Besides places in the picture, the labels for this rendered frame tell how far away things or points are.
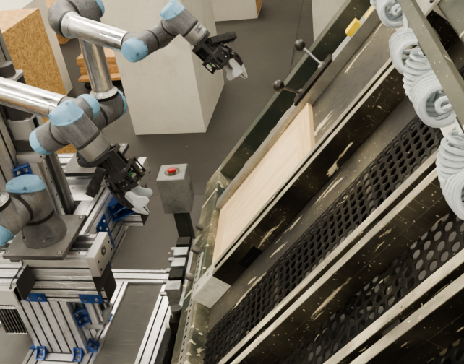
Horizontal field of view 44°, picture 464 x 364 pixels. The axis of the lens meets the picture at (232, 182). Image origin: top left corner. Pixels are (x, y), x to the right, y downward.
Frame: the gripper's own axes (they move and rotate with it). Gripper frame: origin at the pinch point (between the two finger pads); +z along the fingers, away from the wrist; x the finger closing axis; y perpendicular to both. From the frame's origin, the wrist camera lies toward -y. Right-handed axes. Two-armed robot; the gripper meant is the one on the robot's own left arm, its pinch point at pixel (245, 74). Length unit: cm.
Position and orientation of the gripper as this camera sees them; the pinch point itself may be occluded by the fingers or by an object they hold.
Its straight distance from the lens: 203.6
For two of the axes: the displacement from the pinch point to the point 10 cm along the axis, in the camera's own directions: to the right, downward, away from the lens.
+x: 5.3, -1.8, -8.3
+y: -4.5, 7.7, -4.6
